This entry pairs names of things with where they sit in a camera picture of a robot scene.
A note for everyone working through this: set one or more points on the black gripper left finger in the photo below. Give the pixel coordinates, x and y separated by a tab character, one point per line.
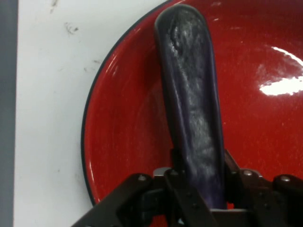
142	203

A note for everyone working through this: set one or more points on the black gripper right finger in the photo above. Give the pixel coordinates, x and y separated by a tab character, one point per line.
272	203

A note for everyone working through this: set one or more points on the purple toy eggplant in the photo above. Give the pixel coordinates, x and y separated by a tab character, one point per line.
189	94

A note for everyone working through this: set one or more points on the red plate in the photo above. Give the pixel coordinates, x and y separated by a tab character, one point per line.
255	132

